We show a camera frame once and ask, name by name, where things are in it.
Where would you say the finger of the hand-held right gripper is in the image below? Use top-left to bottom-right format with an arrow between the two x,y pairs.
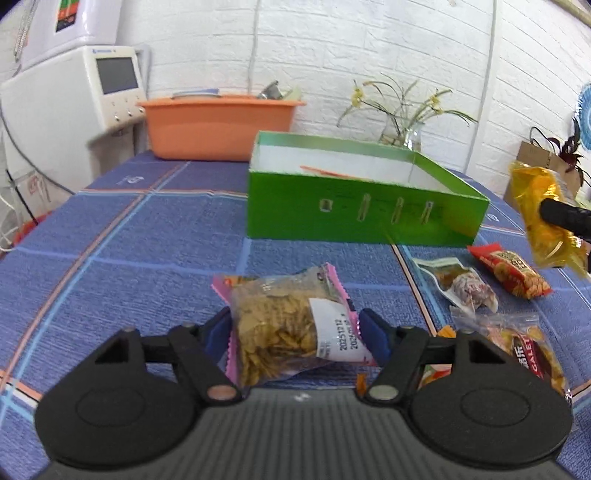
540,198 -> 591,241

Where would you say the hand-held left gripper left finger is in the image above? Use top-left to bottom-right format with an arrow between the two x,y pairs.
93,307 -> 243,408

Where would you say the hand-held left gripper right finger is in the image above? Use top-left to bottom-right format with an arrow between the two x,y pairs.
357,308 -> 507,408

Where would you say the golden yellow snack packet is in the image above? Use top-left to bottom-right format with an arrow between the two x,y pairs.
508,161 -> 591,280

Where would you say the clear pink-edged seed packet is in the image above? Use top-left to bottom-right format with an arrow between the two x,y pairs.
211,263 -> 377,387

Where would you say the red peanut packet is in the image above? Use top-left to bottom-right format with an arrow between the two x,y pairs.
467,243 -> 553,300

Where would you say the clear candy packet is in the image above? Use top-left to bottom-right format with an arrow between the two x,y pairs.
412,257 -> 500,320

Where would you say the clear brown-label cracker packet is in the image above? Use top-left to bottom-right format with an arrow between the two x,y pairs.
450,313 -> 574,403

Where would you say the green cardboard box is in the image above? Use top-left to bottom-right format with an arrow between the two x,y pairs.
246,130 -> 491,248

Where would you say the orange clear nut packet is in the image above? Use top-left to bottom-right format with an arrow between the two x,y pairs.
299,165 -> 372,182

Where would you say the brown paper bag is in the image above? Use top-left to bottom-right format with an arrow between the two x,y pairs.
503,140 -> 583,214

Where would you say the purple leafed plant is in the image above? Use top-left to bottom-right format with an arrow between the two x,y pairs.
530,117 -> 591,188

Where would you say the blue checked tablecloth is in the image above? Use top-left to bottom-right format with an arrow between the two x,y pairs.
0,148 -> 591,480

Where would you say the glass vase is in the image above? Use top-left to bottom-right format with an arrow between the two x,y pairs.
378,122 -> 424,153

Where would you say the yellow flowering plant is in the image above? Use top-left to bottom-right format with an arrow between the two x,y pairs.
337,74 -> 479,140

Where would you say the orange plastic basin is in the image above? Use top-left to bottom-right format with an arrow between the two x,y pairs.
138,94 -> 308,162

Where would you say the white appliance with screen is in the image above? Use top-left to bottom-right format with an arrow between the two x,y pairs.
0,45 -> 149,195

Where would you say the white water purifier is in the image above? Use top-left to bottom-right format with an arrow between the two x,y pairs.
13,0 -> 123,71

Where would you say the blue round wall decoration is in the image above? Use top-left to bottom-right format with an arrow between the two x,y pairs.
571,82 -> 591,151

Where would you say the white wall conduit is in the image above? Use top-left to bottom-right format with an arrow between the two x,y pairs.
464,0 -> 502,172

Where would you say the white wire rack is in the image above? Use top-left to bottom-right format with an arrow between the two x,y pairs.
0,170 -> 38,253

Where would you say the white wall cable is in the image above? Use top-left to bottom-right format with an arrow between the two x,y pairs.
246,0 -> 262,96

